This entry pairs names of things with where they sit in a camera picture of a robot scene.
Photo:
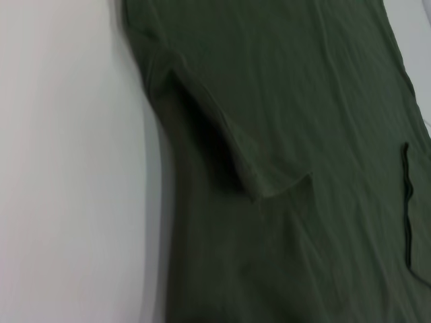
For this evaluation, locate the dark green t-shirt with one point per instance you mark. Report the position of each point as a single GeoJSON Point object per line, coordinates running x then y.
{"type": "Point", "coordinates": [286, 134]}

